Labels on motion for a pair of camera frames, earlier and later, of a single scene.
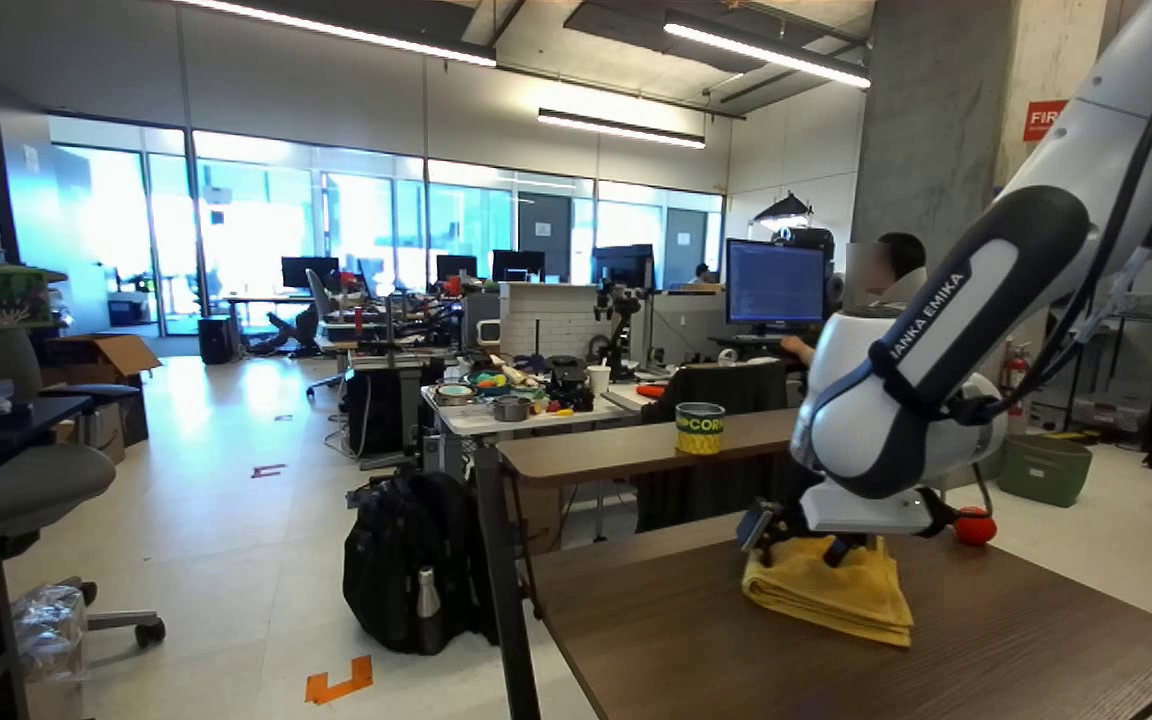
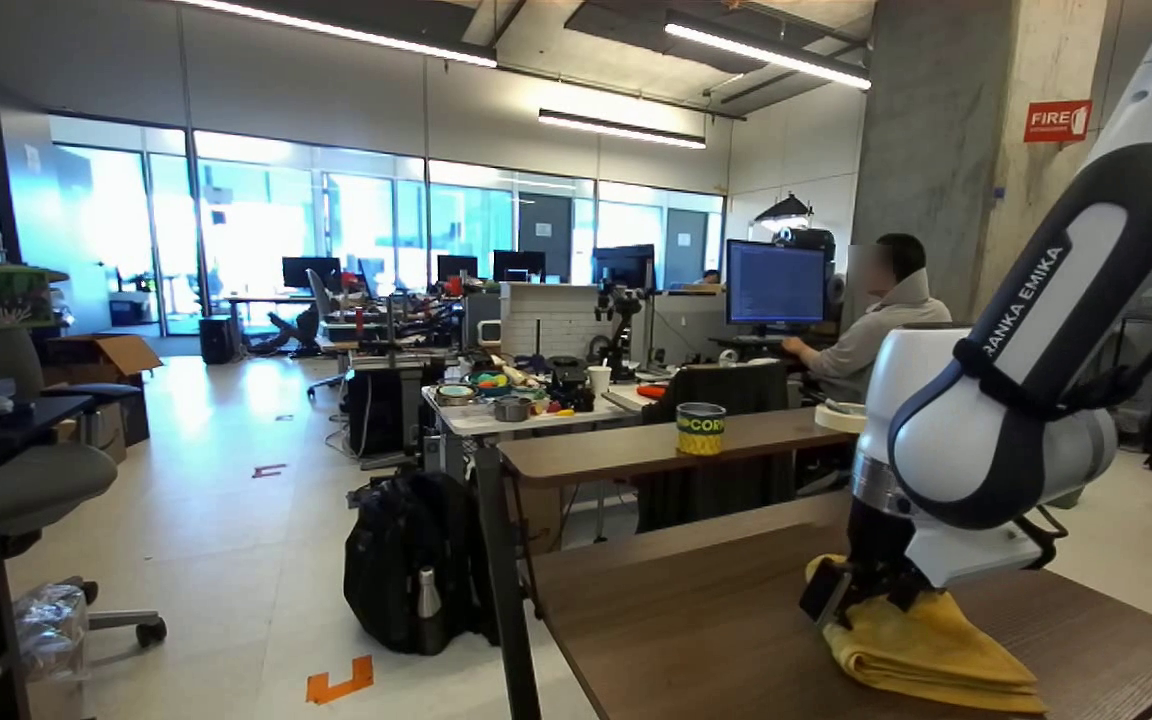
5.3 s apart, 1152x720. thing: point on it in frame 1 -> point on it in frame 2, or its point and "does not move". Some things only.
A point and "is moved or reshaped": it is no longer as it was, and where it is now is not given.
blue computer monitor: [779, 284] does not move
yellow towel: [856, 595] is moved or reshaped
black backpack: [417, 567] does not move
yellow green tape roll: [700, 425] does not move
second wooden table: [750, 441] does not move
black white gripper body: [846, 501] -> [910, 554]
